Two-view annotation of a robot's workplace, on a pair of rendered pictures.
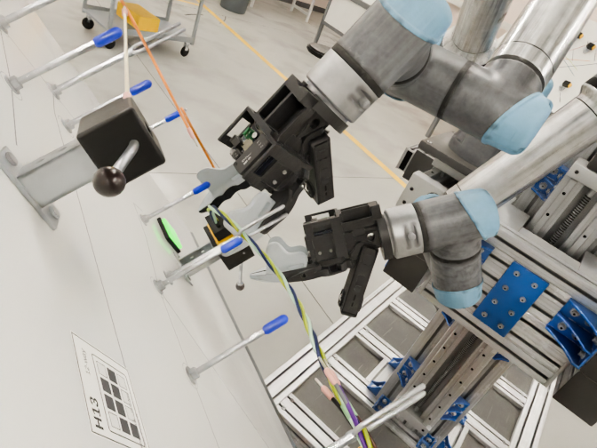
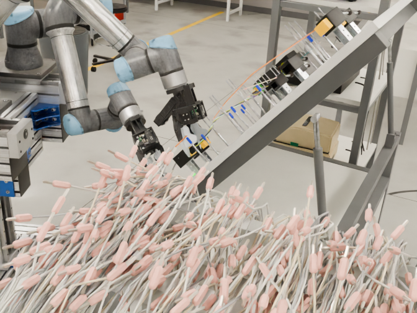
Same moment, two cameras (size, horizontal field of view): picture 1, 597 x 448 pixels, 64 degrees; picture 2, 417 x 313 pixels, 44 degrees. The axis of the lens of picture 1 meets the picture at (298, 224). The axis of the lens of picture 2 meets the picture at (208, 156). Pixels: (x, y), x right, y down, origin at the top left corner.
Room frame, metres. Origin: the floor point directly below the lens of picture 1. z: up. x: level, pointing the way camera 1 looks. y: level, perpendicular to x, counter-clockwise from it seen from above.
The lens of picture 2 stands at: (0.98, 1.45, 1.85)
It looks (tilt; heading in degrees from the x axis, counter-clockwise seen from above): 27 degrees down; 248
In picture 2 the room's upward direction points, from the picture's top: 3 degrees clockwise
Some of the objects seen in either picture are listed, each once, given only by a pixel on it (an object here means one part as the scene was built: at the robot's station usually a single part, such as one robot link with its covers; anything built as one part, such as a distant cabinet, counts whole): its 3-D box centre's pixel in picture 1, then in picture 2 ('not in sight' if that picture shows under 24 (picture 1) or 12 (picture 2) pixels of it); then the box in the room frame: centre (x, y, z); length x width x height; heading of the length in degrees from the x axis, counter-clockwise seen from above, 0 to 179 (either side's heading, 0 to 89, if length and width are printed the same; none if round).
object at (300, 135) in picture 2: not in sight; (305, 138); (-0.36, -0.60, 0.76); 0.30 x 0.21 x 0.20; 135
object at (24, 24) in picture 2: not in sight; (21, 24); (0.93, -0.78, 1.33); 0.13 x 0.12 x 0.14; 15
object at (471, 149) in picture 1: (488, 139); not in sight; (1.15, -0.33, 1.21); 0.15 x 0.15 x 0.10
